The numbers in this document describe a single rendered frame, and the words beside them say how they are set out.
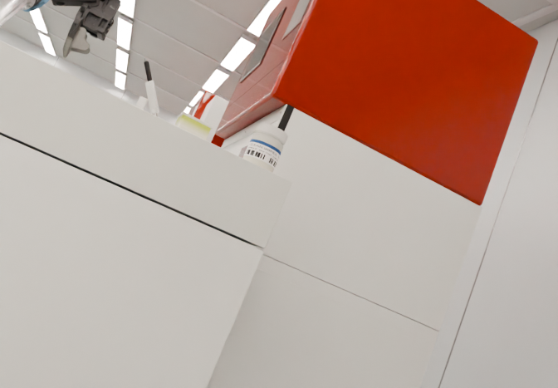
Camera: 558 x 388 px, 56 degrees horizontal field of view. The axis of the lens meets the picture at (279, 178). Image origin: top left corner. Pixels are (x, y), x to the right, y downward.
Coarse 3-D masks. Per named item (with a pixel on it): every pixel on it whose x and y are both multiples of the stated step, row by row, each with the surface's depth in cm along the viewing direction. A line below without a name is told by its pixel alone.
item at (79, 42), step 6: (78, 30) 140; (84, 30) 141; (78, 36) 140; (84, 36) 141; (66, 42) 139; (72, 42) 140; (78, 42) 140; (84, 42) 140; (66, 48) 139; (78, 48) 140; (84, 48) 140; (66, 54) 140
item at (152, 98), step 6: (150, 84) 128; (150, 90) 128; (150, 96) 128; (156, 96) 128; (138, 102) 127; (144, 102) 127; (150, 102) 128; (156, 102) 128; (150, 108) 128; (156, 108) 128
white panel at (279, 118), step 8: (272, 112) 155; (280, 112) 145; (288, 112) 143; (264, 120) 161; (272, 120) 150; (280, 120) 143; (288, 120) 143; (248, 128) 180; (280, 128) 142; (232, 136) 204; (240, 136) 188; (248, 136) 173; (224, 144) 215; (232, 144) 196; (240, 144) 181; (232, 152) 188
